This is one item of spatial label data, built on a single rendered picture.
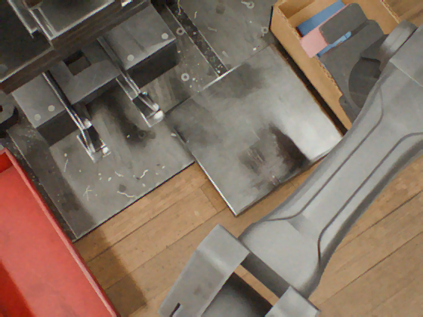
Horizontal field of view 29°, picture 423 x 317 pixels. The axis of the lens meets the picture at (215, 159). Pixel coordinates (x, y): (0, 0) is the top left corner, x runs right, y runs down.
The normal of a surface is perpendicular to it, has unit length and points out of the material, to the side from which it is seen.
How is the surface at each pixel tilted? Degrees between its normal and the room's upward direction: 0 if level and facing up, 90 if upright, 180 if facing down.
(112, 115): 0
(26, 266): 0
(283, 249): 6
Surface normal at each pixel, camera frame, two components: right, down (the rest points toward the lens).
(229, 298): 0.25, -0.52
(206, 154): 0.00, -0.25
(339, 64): 0.30, 0.19
